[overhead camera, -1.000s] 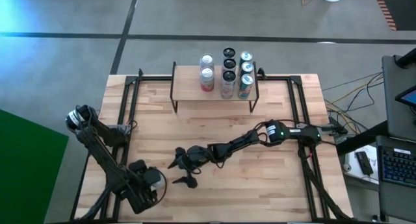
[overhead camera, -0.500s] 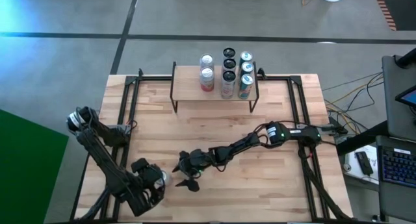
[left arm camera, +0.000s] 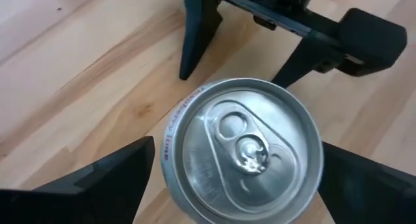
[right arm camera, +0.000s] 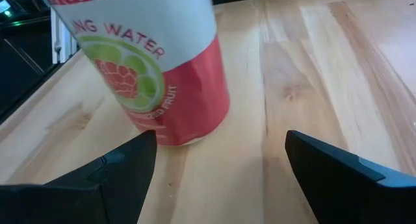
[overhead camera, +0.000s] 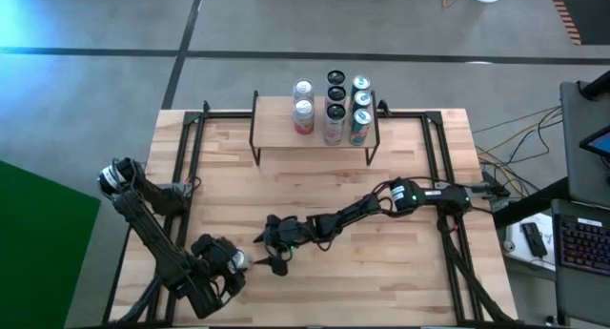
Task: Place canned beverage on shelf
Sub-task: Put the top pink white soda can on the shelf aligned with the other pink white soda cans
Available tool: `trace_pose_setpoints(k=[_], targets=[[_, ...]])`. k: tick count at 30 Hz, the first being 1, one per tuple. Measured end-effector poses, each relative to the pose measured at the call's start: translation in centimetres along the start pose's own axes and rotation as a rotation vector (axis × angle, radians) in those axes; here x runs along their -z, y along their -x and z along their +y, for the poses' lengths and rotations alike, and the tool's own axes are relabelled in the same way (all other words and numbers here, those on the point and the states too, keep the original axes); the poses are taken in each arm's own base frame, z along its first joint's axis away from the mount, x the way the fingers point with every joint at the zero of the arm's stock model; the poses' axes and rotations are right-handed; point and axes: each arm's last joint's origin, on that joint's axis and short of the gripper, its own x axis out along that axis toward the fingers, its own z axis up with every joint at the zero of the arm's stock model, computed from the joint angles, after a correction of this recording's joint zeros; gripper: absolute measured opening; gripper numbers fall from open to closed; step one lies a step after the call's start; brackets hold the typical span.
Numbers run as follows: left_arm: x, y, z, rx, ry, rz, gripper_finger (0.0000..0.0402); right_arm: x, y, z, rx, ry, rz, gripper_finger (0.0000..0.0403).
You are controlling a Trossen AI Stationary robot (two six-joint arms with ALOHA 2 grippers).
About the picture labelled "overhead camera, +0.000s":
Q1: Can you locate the black cable bundle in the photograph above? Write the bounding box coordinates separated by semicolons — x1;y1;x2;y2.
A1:
471;104;563;196

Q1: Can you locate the green floor mat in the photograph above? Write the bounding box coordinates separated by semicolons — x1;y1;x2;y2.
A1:
0;159;102;329

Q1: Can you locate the black mat orange striped edge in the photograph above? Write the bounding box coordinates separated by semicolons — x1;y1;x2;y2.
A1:
545;0;610;47

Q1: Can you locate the Celsius Peach Vibe can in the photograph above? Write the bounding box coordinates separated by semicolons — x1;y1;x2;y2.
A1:
323;103;348;147
326;70;348;90
325;84;348;106

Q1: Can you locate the grey keyboard tray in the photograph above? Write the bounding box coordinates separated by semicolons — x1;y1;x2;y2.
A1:
550;198;610;328

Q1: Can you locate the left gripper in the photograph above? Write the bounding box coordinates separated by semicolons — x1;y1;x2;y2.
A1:
191;233;248;298

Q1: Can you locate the black phone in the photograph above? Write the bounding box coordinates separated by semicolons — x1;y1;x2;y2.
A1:
519;221;549;258

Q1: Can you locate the grey computer desk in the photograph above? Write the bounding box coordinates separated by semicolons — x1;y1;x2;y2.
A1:
559;70;610;209

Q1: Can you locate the computer monitor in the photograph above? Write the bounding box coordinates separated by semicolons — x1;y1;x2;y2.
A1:
579;123;610;157

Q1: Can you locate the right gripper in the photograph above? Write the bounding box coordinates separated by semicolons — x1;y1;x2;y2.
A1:
253;215;318;278

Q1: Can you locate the black computer keyboard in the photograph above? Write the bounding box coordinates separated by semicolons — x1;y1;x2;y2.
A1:
558;213;610;278

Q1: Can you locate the pink white Spindrift can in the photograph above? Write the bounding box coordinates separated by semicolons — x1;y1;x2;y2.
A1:
293;78;315;101
231;248;254;273
293;98;315;135

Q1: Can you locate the white paper sheet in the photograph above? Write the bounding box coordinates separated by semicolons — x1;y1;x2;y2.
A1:
503;212;557;272

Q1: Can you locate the yellow cable bundle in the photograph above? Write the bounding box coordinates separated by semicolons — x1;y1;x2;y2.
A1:
476;112;563;196

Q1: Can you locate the black aluminium table frame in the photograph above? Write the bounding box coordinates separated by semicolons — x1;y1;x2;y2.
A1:
102;99;520;328

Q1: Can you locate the black desk support pole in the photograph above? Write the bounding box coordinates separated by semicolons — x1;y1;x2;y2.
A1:
492;175;571;230

